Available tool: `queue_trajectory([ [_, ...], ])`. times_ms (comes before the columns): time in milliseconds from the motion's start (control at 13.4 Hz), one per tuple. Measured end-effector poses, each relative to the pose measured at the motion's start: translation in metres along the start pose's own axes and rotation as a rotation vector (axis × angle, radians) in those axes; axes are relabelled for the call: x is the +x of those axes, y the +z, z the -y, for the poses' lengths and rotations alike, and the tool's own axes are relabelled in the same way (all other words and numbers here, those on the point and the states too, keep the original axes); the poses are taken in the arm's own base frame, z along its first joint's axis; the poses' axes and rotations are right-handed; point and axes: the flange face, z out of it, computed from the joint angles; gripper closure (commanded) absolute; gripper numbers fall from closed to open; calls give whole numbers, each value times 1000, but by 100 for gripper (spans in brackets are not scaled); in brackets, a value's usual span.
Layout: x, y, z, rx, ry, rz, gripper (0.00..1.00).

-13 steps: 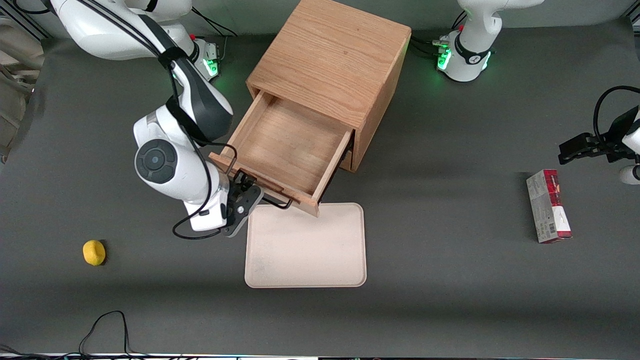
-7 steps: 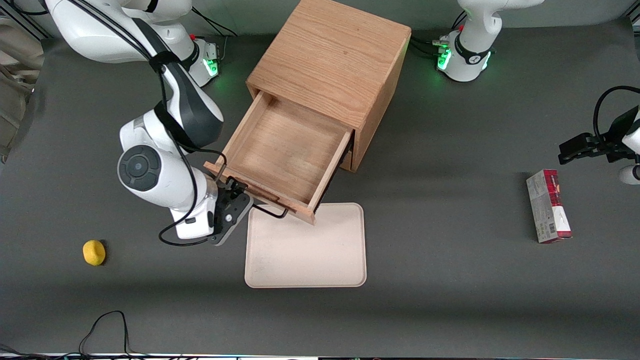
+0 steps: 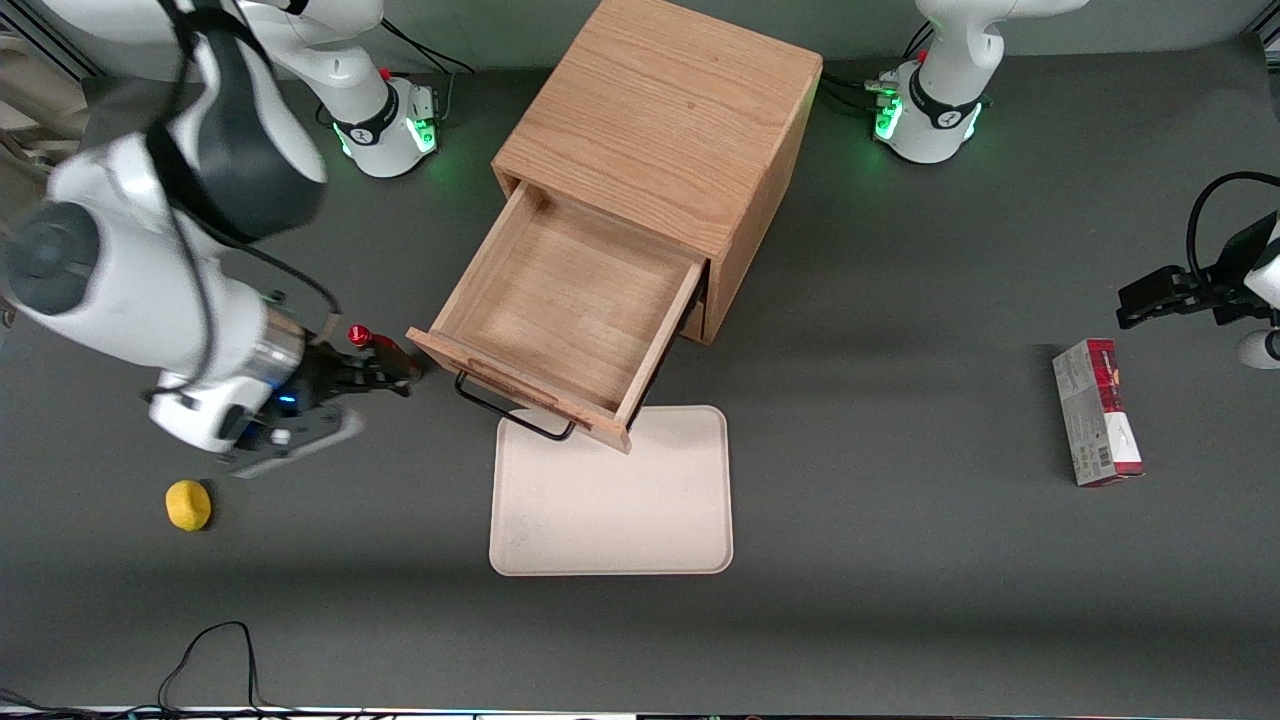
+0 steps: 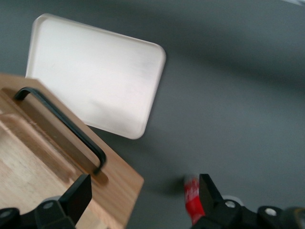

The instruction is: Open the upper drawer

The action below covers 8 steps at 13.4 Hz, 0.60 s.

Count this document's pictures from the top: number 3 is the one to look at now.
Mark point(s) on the cream plastic tray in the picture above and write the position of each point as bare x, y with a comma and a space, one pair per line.
610, 500

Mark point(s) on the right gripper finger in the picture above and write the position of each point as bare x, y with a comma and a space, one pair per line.
385, 358
390, 385

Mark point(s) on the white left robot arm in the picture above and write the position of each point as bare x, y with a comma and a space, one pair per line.
945, 100

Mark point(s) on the red cola bottle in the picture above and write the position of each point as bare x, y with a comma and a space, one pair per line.
358, 334

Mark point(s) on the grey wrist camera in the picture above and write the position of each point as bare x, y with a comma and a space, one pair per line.
295, 442
1258, 350

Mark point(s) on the red and grey carton box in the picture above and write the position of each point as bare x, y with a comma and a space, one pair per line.
1097, 412

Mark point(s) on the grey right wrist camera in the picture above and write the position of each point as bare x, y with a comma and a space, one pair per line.
295, 442

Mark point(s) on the aluminium frame profile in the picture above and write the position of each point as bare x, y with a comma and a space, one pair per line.
45, 35

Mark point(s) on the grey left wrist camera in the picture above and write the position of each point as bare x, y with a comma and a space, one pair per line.
1258, 350

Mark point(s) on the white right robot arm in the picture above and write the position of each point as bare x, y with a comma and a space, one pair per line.
130, 290

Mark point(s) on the wooden drawer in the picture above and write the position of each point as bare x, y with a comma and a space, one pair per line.
560, 300

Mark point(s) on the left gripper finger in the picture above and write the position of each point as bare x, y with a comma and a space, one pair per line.
1145, 285
1165, 314

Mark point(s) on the wooden drawer cabinet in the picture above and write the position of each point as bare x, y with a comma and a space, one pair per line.
660, 120

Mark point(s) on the yellow toy lemon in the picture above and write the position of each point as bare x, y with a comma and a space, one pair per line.
187, 505

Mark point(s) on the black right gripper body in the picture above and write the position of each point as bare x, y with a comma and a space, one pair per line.
322, 373

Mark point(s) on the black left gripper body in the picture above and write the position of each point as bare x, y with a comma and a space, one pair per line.
1226, 278

